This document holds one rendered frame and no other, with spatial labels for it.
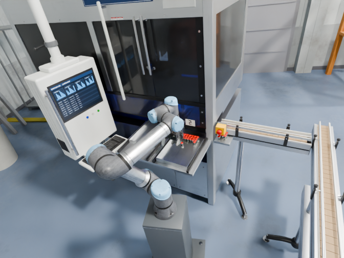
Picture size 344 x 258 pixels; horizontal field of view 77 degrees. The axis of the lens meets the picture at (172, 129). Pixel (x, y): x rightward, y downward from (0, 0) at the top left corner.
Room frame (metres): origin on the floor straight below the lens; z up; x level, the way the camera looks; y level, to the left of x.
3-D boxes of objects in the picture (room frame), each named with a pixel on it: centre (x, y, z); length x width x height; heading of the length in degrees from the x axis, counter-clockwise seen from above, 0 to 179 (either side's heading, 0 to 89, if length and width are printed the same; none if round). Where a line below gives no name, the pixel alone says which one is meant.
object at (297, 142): (1.34, -0.70, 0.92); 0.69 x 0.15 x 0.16; 58
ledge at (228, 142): (1.40, -0.42, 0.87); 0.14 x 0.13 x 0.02; 148
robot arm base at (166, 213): (0.86, 0.11, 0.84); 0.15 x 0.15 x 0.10
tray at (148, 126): (1.58, 0.18, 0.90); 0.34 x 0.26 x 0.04; 148
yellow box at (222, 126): (1.37, -0.38, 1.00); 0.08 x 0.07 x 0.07; 148
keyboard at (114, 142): (1.54, 0.62, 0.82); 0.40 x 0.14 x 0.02; 140
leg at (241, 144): (1.42, -0.58, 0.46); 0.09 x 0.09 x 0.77; 58
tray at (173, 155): (1.30, -0.05, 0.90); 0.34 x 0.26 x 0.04; 148
